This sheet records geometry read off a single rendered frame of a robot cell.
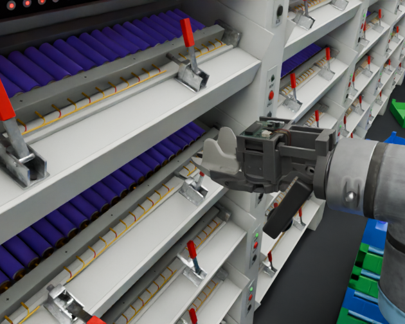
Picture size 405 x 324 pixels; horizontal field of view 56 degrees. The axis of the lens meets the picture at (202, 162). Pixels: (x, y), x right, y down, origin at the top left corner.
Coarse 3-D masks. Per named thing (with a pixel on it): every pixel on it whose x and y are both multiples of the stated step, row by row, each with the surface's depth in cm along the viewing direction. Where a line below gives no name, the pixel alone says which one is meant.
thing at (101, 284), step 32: (128, 192) 60; (160, 192) 62; (224, 192) 72; (128, 224) 56; (160, 224) 58; (192, 224) 64; (128, 256) 52; (160, 256) 58; (96, 288) 48; (128, 288) 53; (32, 320) 43
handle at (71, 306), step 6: (72, 300) 43; (66, 306) 43; (72, 306) 43; (78, 306) 43; (72, 312) 42; (78, 312) 42; (84, 312) 42; (78, 318) 42; (84, 318) 42; (90, 318) 42; (96, 318) 42
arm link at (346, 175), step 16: (336, 144) 44; (352, 144) 44; (368, 144) 43; (336, 160) 43; (352, 160) 42; (368, 160) 41; (336, 176) 43; (352, 176) 42; (336, 192) 43; (352, 192) 42; (336, 208) 45; (352, 208) 43
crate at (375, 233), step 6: (372, 222) 87; (378, 222) 96; (366, 228) 88; (372, 228) 87; (378, 228) 87; (384, 228) 94; (366, 234) 89; (372, 234) 88; (378, 234) 87; (384, 234) 86; (366, 240) 90; (372, 240) 89; (378, 240) 88; (384, 240) 87; (378, 246) 89
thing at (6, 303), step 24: (192, 144) 69; (168, 168) 63; (144, 192) 58; (168, 192) 61; (120, 216) 54; (72, 240) 49; (96, 240) 52; (48, 264) 46; (24, 288) 43; (0, 312) 40
